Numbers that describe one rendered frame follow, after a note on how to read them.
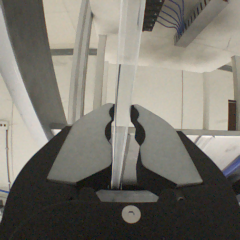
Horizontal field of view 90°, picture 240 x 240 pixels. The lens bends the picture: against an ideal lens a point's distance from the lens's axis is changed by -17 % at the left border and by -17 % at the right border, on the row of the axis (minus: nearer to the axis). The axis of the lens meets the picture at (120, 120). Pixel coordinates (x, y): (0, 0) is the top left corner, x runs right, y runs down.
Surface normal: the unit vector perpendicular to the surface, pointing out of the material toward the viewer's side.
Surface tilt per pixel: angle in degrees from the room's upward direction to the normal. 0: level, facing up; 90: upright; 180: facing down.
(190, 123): 90
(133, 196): 135
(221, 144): 45
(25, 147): 90
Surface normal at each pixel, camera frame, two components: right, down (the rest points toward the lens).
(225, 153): -0.01, 0.70
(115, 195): 0.06, -0.71
